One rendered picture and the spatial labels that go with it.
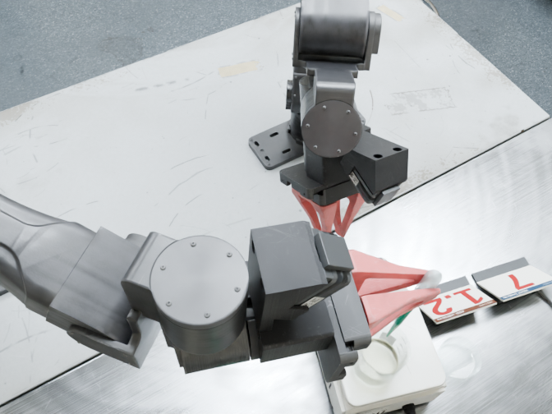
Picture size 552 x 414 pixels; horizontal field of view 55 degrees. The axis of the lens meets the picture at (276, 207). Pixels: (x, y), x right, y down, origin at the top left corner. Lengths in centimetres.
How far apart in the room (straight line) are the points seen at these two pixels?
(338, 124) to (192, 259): 23
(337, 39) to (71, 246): 32
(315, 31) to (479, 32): 218
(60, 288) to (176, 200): 47
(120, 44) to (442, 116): 176
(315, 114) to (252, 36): 60
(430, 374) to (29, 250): 45
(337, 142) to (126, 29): 212
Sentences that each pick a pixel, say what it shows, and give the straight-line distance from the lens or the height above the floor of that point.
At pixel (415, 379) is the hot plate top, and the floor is 99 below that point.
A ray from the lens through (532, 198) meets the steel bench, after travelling 95.
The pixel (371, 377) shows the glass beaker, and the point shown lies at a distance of 61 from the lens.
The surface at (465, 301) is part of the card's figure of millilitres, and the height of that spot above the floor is 93.
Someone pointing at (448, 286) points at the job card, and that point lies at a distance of 81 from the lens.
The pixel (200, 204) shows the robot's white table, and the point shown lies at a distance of 84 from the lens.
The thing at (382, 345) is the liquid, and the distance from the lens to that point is 63.
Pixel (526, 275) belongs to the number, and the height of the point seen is 92.
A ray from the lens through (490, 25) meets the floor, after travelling 276.
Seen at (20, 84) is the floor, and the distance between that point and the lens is 245.
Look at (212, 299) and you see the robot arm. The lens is 31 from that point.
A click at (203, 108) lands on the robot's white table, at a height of 90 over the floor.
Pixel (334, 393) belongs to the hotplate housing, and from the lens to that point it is 67.
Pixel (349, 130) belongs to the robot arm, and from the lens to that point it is 51.
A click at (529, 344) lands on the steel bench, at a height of 90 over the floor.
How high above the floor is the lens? 160
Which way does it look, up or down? 58 degrees down
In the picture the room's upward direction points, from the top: 3 degrees clockwise
